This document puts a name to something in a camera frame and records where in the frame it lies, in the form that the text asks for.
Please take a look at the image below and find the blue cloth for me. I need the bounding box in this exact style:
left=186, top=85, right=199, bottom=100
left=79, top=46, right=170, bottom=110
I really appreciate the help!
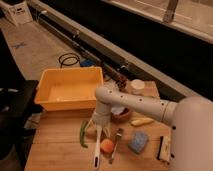
left=111, top=107, right=125, bottom=115

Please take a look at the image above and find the green chili pepper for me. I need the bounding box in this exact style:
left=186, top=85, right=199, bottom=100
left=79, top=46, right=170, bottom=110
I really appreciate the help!
left=79, top=120, right=88, bottom=148

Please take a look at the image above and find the dark spice jar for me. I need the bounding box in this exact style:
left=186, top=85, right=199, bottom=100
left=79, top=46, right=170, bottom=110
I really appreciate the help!
left=116, top=76, right=127, bottom=92

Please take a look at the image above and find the yellow banana piece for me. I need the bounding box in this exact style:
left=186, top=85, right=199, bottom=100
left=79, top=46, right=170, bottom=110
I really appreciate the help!
left=131, top=118, right=153, bottom=127

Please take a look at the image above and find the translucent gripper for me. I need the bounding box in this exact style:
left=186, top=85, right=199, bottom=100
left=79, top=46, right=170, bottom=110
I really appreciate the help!
left=86, top=111, right=111, bottom=138

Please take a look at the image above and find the brown clay bowl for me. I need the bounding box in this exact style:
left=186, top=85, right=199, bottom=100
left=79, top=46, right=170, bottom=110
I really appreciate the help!
left=111, top=108, right=132, bottom=122

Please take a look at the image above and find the blue sponge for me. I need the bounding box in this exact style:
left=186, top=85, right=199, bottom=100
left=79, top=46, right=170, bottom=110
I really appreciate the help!
left=128, top=131, right=148, bottom=154

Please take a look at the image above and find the white cardboard box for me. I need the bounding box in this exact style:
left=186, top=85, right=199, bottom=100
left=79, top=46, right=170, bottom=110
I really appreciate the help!
left=0, top=0, right=33, bottom=26

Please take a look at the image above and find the orange peach fruit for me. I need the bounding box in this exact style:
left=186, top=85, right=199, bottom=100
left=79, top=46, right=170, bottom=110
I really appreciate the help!
left=100, top=139, right=114, bottom=154

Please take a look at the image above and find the black coiled cable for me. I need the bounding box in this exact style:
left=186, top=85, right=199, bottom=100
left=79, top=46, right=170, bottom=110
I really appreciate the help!
left=58, top=52, right=82, bottom=69

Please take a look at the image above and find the metal fork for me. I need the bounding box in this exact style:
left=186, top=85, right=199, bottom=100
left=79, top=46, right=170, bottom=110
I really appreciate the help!
left=109, top=128, right=124, bottom=164

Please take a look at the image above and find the white lidded cup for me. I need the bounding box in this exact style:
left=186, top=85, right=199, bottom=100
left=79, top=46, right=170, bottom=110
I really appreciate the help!
left=130, top=79, right=145, bottom=95

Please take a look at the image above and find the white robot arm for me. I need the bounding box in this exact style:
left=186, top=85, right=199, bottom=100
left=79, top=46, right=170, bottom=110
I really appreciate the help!
left=92, top=86, right=213, bottom=171

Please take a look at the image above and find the black chair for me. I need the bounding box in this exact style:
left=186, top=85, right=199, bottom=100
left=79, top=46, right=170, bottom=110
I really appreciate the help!
left=0, top=29, right=43, bottom=160

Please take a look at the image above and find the yellow plastic tray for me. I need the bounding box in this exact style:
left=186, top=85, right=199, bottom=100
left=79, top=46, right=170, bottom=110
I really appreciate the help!
left=35, top=67, right=103, bottom=111

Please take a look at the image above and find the blue floor object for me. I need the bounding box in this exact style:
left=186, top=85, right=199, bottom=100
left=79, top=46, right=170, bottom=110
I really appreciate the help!
left=80, top=59, right=95, bottom=67

